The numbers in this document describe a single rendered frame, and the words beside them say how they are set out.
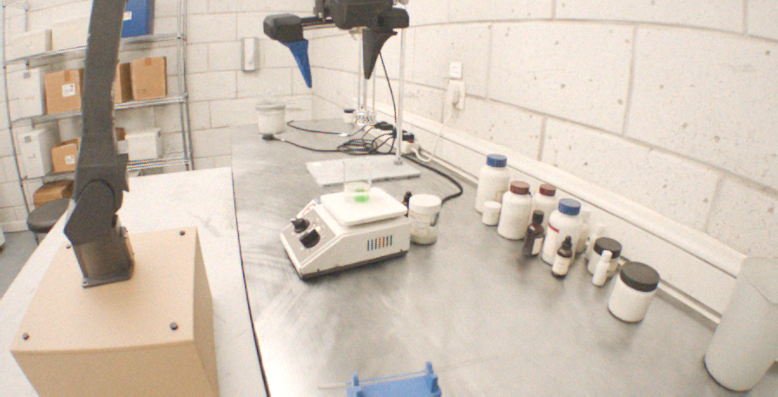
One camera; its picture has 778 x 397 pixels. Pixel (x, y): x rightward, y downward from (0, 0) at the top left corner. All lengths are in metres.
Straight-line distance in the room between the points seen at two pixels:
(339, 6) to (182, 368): 0.40
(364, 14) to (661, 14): 0.54
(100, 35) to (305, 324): 0.42
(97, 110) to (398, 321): 0.44
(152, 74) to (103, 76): 2.30
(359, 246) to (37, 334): 0.47
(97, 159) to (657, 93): 0.82
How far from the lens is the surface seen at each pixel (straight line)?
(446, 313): 0.54
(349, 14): 0.41
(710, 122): 0.70
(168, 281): 0.43
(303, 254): 0.60
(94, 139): 0.41
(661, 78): 0.74
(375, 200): 0.66
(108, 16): 0.40
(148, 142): 2.81
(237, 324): 0.53
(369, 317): 0.52
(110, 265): 0.46
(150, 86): 2.70
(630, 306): 0.60
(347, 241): 0.59
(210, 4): 3.03
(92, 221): 0.42
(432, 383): 0.41
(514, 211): 0.74
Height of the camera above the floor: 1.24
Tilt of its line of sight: 19 degrees down
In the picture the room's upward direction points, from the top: 2 degrees clockwise
